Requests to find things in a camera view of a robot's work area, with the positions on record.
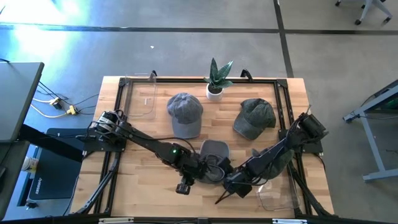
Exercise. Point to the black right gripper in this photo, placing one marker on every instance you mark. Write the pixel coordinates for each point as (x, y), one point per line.
(239, 183)

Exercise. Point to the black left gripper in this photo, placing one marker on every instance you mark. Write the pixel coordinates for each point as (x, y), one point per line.
(196, 171)

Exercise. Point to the grey-blue denim baseball cap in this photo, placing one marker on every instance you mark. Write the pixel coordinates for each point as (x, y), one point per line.
(185, 113)
(214, 147)

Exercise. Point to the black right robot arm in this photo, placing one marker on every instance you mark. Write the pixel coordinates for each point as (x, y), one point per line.
(311, 126)

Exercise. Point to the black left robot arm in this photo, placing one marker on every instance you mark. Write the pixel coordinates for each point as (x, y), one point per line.
(146, 143)

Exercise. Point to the clear plastic bin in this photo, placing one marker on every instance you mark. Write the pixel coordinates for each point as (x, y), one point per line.
(276, 197)
(141, 96)

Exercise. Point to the white round plant pot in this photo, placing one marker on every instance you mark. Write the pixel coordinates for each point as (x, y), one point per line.
(214, 95)

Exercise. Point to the green snake plant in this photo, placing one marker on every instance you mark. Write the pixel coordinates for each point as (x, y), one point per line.
(217, 76)

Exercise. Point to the black table clamp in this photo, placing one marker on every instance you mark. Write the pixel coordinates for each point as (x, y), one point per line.
(153, 74)
(246, 74)

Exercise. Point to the yellow power plug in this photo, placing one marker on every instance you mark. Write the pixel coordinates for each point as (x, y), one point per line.
(72, 109)
(56, 102)

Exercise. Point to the black rig strut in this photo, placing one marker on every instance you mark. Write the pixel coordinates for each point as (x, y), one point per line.
(49, 141)

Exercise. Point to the black rig crossbar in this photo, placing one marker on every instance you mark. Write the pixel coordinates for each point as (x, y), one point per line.
(46, 219)

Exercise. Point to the white yellow cup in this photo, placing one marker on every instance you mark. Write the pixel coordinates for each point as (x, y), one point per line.
(29, 164)

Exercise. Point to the dark desk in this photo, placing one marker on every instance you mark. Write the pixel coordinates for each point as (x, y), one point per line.
(9, 174)

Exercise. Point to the grey desk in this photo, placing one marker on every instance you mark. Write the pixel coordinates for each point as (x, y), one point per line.
(17, 99)

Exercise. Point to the grey office chair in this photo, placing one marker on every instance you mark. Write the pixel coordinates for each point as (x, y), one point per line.
(368, 7)

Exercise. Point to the black aluminium table frame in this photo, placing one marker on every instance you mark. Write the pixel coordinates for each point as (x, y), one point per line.
(199, 80)

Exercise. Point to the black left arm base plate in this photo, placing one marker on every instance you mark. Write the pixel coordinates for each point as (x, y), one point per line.
(68, 140)

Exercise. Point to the grey metal table frame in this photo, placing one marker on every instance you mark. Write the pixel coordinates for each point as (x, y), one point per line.
(373, 146)

